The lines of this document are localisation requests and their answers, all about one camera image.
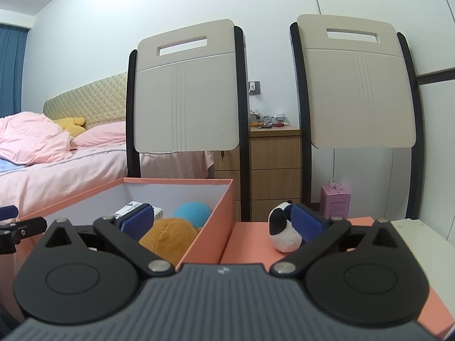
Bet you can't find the wooden nightstand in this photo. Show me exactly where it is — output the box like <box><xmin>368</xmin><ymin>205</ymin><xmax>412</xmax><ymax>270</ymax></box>
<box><xmin>213</xmin><ymin>125</ymin><xmax>302</xmax><ymax>223</ymax></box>

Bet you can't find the pink duvet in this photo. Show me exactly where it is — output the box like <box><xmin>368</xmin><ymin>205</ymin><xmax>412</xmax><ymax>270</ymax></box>
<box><xmin>0</xmin><ymin>111</ymin><xmax>77</xmax><ymax>166</ymax></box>

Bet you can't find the blue curtain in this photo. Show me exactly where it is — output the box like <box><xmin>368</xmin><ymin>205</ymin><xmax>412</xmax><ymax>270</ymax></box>
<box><xmin>0</xmin><ymin>24</ymin><xmax>29</xmax><ymax>118</ymax></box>

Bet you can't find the blue plush ball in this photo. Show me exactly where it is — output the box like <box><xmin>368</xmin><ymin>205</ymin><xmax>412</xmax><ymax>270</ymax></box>
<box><xmin>173</xmin><ymin>201</ymin><xmax>213</xmax><ymax>230</ymax></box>

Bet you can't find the yellow plush toy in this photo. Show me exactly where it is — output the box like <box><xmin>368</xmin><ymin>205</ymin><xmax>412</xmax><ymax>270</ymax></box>
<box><xmin>53</xmin><ymin>116</ymin><xmax>86</xmax><ymax>137</ymax></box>

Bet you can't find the small white black box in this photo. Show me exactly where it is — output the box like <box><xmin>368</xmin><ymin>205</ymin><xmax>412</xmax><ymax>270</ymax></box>
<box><xmin>112</xmin><ymin>201</ymin><xmax>164</xmax><ymax>221</ymax></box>

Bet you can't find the white desk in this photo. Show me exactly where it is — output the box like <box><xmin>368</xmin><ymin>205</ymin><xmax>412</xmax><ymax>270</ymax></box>
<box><xmin>390</xmin><ymin>218</ymin><xmax>455</xmax><ymax>247</ymax></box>

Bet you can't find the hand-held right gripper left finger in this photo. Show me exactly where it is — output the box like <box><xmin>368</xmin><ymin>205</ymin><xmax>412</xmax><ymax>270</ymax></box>
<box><xmin>43</xmin><ymin>204</ymin><xmax>175</xmax><ymax>279</ymax></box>

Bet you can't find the light blue cloth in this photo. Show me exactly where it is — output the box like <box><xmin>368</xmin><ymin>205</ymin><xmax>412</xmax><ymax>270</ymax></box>
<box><xmin>0</xmin><ymin>159</ymin><xmax>24</xmax><ymax>174</ymax></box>

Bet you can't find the pink carton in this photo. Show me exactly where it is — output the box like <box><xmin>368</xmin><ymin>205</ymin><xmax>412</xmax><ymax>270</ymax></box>
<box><xmin>320</xmin><ymin>182</ymin><xmax>352</xmax><ymax>218</ymax></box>

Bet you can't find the bed with pink sheet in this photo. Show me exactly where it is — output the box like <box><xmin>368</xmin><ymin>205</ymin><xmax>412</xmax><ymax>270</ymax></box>
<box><xmin>0</xmin><ymin>142</ymin><xmax>216</xmax><ymax>217</ymax></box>

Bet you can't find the orange plush toy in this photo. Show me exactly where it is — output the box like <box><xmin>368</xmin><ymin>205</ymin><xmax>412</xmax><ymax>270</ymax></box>
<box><xmin>138</xmin><ymin>217</ymin><xmax>200</xmax><ymax>265</ymax></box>

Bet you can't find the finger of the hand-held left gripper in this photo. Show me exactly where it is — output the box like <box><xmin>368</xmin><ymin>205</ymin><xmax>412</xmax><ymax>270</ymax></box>
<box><xmin>0</xmin><ymin>205</ymin><xmax>47</xmax><ymax>254</ymax></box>

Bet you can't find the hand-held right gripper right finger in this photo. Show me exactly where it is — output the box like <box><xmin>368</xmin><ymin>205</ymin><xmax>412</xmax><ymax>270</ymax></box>
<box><xmin>270</xmin><ymin>204</ymin><xmax>411</xmax><ymax>278</ymax></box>

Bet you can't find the pink pillow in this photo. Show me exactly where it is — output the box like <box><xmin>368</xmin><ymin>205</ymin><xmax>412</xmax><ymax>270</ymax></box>
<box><xmin>70</xmin><ymin>120</ymin><xmax>128</xmax><ymax>150</ymax></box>

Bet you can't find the pink box lid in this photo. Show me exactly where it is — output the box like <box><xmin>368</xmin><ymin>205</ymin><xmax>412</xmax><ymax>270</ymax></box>
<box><xmin>220</xmin><ymin>216</ymin><xmax>455</xmax><ymax>338</ymax></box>

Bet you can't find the beige quilted headboard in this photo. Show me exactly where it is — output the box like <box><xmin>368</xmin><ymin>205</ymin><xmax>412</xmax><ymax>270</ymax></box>
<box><xmin>43</xmin><ymin>72</ymin><xmax>129</xmax><ymax>130</ymax></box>

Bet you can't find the panda plush toy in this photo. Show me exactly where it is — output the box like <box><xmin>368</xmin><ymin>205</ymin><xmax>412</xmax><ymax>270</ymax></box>
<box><xmin>267</xmin><ymin>201</ymin><xmax>307</xmax><ymax>253</ymax></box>

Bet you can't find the pink storage box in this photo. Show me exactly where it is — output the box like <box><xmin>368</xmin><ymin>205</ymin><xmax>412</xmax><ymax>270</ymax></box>
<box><xmin>18</xmin><ymin>177</ymin><xmax>235</xmax><ymax>268</ymax></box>

